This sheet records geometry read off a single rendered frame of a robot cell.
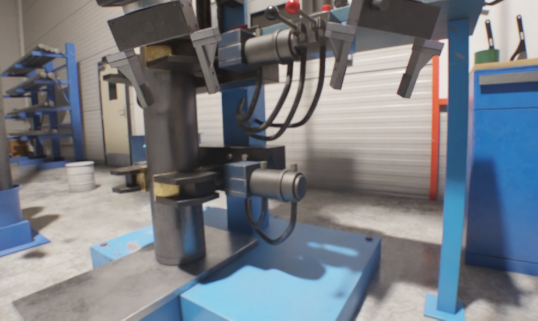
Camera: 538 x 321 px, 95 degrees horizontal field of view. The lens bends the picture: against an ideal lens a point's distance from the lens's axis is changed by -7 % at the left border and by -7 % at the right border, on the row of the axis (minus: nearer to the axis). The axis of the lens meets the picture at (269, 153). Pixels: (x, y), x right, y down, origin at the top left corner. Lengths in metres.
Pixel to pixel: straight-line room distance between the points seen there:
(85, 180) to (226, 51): 2.98
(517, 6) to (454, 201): 2.01
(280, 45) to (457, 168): 0.70
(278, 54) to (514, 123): 1.07
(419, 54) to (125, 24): 0.48
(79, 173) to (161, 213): 2.65
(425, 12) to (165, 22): 0.40
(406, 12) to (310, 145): 2.55
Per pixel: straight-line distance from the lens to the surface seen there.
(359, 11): 0.46
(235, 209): 1.51
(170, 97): 1.07
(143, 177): 1.24
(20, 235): 2.24
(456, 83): 1.05
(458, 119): 1.04
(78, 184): 3.74
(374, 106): 2.74
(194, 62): 0.95
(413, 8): 0.50
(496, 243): 1.61
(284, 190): 0.89
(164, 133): 1.07
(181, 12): 0.46
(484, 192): 1.54
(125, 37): 0.51
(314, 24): 0.82
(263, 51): 0.94
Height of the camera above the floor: 0.69
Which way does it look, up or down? 6 degrees down
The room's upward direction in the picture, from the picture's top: 2 degrees counter-clockwise
